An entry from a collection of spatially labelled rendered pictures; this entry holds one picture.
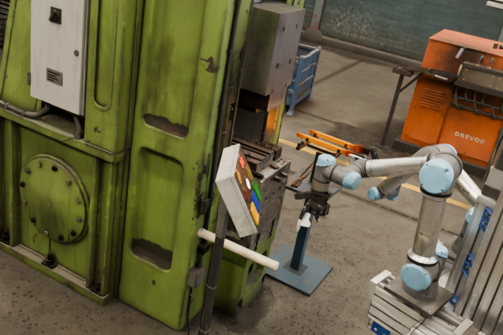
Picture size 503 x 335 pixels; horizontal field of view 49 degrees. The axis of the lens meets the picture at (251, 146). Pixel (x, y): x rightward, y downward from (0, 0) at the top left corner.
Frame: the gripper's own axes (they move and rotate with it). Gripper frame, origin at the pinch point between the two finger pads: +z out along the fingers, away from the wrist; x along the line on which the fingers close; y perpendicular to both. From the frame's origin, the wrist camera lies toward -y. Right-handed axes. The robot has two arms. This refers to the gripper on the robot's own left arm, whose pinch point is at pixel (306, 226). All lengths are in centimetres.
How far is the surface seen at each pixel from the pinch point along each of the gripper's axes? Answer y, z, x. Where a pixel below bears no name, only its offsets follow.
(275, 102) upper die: -51, -37, 26
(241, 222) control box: -11.6, -6.1, -31.4
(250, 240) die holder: -43, 38, 17
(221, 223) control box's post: -28.4, 5.6, -24.8
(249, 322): -36, 93, 22
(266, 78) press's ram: -49, -51, 14
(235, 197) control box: -14.8, -17.0, -34.1
